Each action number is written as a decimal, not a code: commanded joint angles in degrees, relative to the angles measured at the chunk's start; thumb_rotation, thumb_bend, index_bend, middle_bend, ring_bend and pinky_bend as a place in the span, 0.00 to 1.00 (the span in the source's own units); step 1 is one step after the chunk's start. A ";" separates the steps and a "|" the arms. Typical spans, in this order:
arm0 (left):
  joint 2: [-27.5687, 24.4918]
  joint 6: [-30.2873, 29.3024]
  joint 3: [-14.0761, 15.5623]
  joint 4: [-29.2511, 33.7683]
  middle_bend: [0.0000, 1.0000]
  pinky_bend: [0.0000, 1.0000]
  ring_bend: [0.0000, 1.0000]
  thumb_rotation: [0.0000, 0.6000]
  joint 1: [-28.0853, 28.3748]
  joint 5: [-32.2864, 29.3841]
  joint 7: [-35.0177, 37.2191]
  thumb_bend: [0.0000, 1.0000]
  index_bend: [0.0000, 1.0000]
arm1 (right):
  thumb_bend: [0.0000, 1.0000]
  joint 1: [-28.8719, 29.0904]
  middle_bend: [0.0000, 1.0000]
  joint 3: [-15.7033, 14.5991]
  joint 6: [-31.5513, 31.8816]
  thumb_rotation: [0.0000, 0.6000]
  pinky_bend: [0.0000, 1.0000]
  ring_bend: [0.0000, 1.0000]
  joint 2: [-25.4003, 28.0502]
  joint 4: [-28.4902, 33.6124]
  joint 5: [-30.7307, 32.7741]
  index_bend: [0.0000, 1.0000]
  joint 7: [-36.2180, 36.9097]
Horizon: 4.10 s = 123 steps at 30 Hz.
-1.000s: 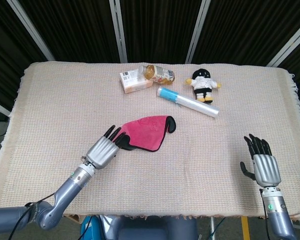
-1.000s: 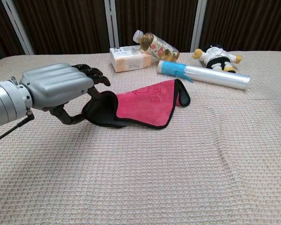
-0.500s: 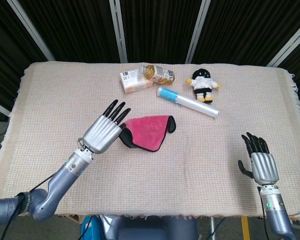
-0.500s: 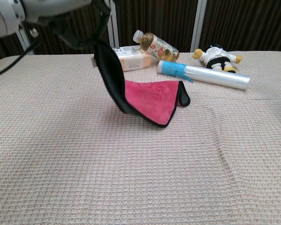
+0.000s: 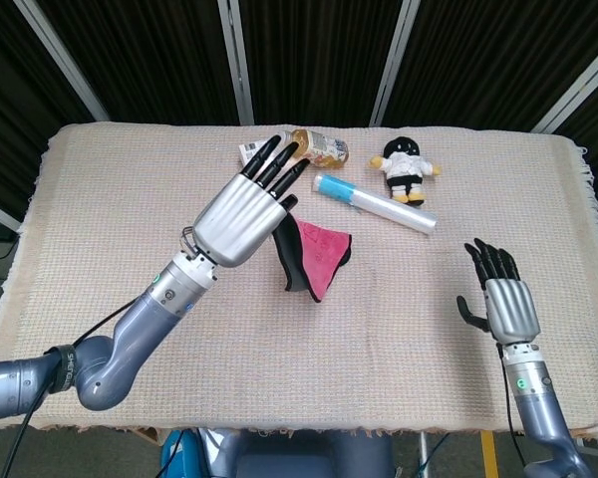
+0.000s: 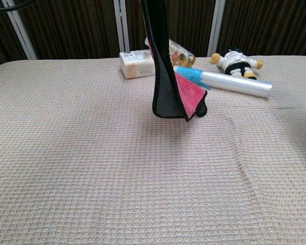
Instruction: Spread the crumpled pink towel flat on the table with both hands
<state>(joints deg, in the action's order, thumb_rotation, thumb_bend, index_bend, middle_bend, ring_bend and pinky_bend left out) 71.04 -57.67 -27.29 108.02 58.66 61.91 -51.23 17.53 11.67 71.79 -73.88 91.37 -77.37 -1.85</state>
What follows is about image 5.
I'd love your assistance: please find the grey metal frame post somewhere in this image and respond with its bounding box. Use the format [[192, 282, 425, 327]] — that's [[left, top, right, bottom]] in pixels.
[[216, 0, 256, 126], [0, 195, 22, 233], [530, 47, 598, 134], [368, 0, 422, 127], [12, 0, 110, 123]]

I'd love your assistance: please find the bright blue plastic object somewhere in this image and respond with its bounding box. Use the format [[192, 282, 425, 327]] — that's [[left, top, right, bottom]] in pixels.
[[159, 428, 206, 478]]

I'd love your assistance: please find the black velcro cable strap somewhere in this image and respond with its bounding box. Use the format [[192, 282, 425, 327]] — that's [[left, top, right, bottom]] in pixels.
[[48, 343, 80, 395]]

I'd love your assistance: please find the black pleated curtain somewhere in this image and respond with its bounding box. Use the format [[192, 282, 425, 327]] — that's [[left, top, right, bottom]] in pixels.
[[0, 0, 598, 235]]

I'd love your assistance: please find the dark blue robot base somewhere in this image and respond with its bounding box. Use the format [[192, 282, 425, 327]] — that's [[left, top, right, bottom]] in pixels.
[[206, 430, 398, 478]]

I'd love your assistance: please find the clear bag roll blue label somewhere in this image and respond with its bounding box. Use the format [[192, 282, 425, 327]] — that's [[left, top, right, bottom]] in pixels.
[[309, 171, 439, 234]]

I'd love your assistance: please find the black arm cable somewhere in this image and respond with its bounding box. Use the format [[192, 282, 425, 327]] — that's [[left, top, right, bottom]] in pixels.
[[496, 343, 525, 437], [8, 298, 134, 478]]

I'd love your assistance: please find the white metal table leg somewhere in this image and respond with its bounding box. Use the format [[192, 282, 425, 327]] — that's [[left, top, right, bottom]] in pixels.
[[418, 432, 431, 478]]

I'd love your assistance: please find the beige cloth-covered table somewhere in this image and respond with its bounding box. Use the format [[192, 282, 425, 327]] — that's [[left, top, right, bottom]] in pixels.
[[0, 121, 598, 440]]

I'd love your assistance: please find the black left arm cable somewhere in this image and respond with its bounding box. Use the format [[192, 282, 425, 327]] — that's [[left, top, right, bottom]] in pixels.
[[8, 298, 134, 478]]

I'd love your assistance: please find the yellow tea plastic bottle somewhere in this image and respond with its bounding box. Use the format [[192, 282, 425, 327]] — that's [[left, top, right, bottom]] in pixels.
[[277, 127, 351, 167]]

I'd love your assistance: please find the orange white tissue box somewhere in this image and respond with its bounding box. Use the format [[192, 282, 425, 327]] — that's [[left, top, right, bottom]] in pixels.
[[237, 140, 269, 166]]

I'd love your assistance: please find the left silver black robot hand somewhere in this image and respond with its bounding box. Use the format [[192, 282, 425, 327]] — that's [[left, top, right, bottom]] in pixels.
[[192, 134, 311, 269]]

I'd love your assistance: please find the pink and black cloth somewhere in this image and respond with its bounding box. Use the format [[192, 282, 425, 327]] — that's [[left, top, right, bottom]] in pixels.
[[271, 212, 354, 304]]

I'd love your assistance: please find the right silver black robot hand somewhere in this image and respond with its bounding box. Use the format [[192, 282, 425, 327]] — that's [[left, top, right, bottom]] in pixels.
[[456, 237, 542, 346]]

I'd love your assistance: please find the black white plush toy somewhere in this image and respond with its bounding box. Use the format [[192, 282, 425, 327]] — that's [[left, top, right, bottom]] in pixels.
[[369, 135, 443, 206]]

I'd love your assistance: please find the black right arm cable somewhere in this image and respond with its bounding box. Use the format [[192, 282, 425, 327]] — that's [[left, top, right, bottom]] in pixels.
[[496, 343, 525, 437]]

